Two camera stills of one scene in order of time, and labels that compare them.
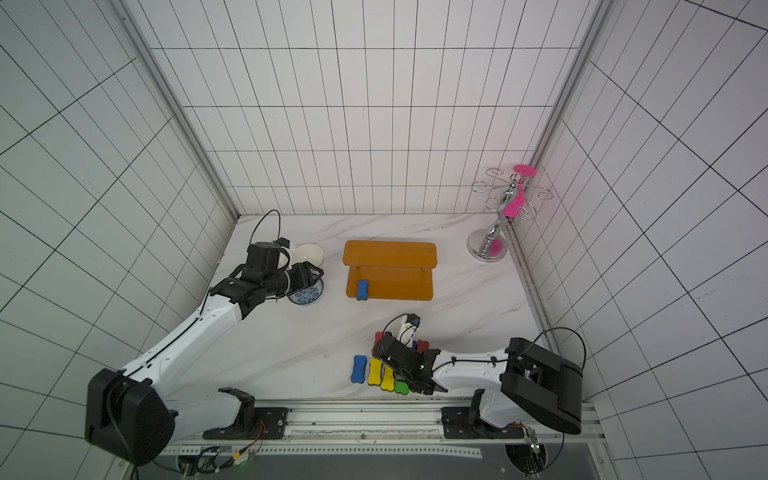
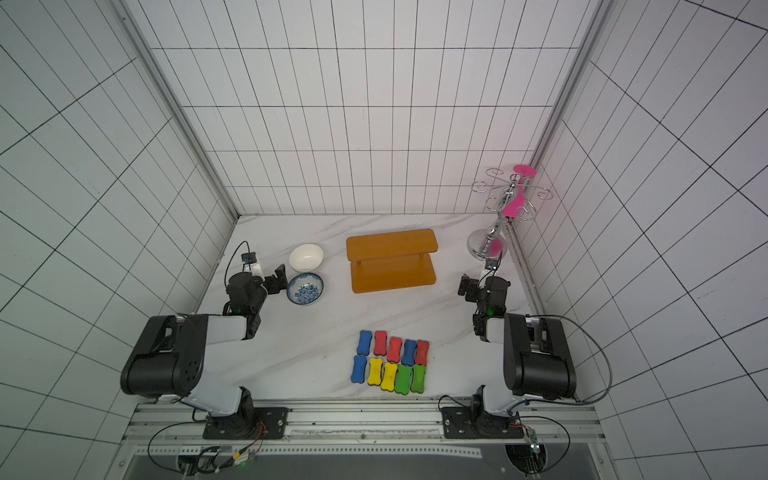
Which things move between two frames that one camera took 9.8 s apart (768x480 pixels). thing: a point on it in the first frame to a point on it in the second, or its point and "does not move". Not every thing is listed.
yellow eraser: x=388 y=380 does not move
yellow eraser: x=375 y=370 does not move
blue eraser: x=362 y=289 to x=364 y=342
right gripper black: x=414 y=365 to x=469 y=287
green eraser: x=401 y=387 does not move
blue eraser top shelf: x=358 y=369 does not move
